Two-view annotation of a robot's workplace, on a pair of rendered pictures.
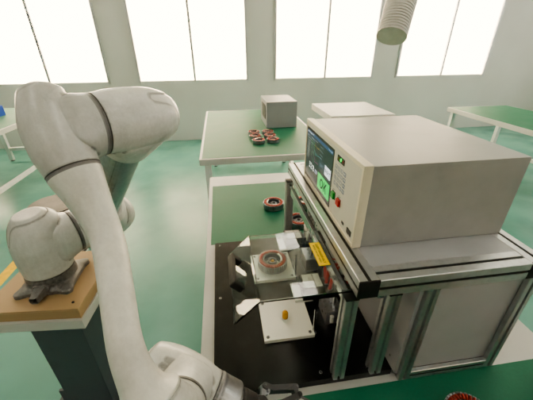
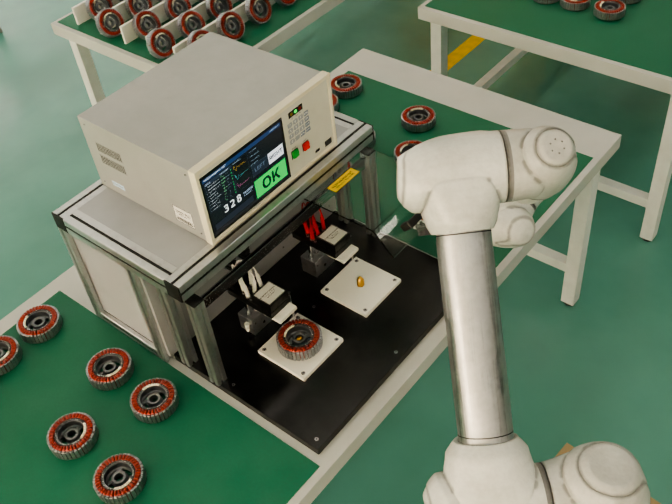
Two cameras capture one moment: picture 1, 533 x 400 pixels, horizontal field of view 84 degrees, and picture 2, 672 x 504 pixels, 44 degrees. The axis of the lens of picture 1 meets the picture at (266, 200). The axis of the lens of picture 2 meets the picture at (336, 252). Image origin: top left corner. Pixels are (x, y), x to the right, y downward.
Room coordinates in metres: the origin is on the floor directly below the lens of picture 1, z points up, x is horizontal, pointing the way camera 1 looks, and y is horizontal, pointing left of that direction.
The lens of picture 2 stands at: (1.60, 1.09, 2.35)
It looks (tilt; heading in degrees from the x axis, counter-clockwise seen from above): 44 degrees down; 232
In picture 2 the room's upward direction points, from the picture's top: 7 degrees counter-clockwise
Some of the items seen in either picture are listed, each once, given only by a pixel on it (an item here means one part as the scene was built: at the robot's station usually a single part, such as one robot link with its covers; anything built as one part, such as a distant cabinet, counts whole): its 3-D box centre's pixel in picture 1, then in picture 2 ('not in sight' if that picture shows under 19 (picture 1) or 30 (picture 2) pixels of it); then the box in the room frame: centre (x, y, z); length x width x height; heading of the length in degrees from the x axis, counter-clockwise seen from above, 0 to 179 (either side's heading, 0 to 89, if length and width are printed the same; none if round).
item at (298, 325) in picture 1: (285, 318); (360, 286); (0.65, -0.06, 0.78); 0.15 x 0.15 x 0.01; 8
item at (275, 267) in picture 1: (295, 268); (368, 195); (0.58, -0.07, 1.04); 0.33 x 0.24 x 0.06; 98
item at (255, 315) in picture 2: not in sight; (256, 315); (0.91, -0.16, 0.80); 0.07 x 0.05 x 0.06; 8
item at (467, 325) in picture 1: (460, 328); not in sight; (0.50, -0.48, 0.91); 0.28 x 0.03 x 0.32; 98
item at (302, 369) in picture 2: not in sight; (300, 345); (0.89, -0.02, 0.78); 0.15 x 0.15 x 0.01; 8
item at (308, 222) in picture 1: (310, 227); (289, 227); (0.78, -0.14, 1.03); 0.62 x 0.01 x 0.03; 8
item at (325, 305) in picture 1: (330, 308); (317, 258); (0.67, -0.20, 0.80); 0.07 x 0.05 x 0.06; 8
